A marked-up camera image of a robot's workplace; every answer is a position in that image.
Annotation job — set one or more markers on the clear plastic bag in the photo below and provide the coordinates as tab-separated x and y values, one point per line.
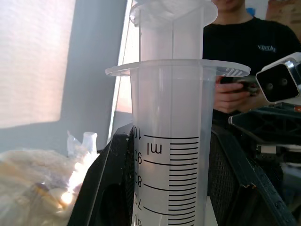
35	183

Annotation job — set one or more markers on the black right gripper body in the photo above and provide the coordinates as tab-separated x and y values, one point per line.
272	153

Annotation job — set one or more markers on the truss finger of the black right gripper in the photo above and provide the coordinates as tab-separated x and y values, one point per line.
270	122

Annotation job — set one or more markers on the clear plastic graduated syringe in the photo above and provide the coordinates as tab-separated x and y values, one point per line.
169	106

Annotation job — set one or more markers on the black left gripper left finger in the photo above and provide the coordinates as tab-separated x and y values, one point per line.
110	179

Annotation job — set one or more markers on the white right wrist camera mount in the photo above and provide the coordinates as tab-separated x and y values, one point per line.
275	82

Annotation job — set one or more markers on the person's right hand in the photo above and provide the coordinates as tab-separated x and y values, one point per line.
227	100

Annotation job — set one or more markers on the dark phone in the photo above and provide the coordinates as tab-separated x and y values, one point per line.
231	81

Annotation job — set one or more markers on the person in black t-shirt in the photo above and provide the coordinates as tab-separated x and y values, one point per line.
235	44

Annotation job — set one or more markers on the small translucent plastic tube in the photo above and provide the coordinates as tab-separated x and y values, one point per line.
90	141

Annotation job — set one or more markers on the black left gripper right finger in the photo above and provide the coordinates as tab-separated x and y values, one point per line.
237	188

